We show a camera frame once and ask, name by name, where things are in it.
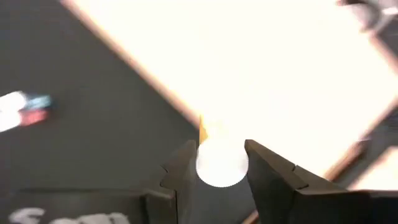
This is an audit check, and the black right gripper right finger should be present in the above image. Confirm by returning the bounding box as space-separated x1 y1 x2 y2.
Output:
244 138 374 224

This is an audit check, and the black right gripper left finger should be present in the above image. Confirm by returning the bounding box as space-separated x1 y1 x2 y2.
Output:
123 139 198 224

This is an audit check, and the red pill bottle white cap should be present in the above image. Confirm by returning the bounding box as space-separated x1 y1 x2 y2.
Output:
0 108 50 133

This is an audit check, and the blue pill bottle white cap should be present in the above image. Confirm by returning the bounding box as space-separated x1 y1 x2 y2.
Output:
0 90 53 112

